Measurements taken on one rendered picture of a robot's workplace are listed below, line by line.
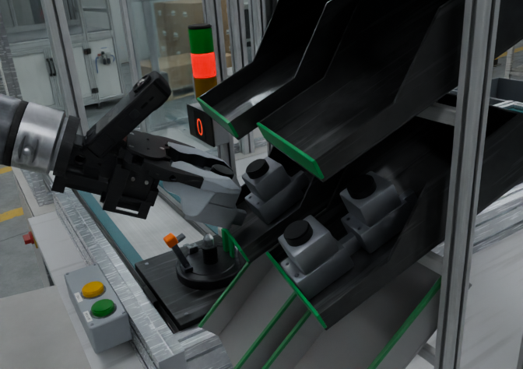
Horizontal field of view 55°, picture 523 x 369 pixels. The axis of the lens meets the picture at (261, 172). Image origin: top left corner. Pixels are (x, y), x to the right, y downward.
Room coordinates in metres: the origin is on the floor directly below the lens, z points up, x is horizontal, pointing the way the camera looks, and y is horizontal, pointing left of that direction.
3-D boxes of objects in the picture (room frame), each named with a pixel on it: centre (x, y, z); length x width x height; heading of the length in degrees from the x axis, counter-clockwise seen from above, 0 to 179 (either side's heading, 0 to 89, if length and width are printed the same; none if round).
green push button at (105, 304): (0.76, 0.31, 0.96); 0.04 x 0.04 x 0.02
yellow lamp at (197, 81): (1.08, 0.11, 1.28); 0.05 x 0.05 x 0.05
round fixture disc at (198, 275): (0.86, 0.11, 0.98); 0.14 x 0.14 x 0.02
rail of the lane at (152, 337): (1.02, 0.38, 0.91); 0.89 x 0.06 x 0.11; 30
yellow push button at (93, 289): (0.82, 0.34, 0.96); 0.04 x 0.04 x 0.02
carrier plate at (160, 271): (0.86, 0.11, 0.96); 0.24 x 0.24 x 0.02; 30
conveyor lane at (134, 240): (1.13, 0.24, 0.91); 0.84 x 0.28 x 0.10; 30
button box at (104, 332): (0.82, 0.34, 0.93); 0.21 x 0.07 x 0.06; 30
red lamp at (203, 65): (1.08, 0.11, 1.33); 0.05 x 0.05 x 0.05
